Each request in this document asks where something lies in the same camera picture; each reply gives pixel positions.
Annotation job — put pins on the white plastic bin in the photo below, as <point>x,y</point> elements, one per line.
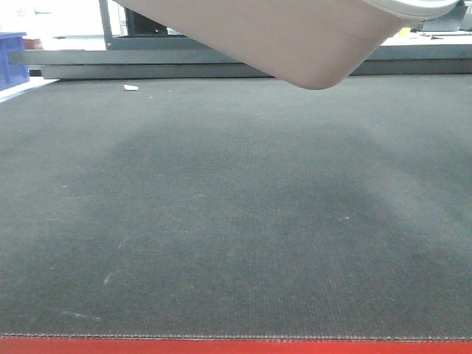
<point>310,44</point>

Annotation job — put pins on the dark grey table mat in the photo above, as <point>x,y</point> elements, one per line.
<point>238,209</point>

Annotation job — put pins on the small white paper scrap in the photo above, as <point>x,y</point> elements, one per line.
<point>130,88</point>

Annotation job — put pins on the black flat tray stack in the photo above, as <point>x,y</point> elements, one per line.
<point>207,63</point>

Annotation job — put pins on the black metal frame rack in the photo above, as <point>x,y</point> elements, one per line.
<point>137,32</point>

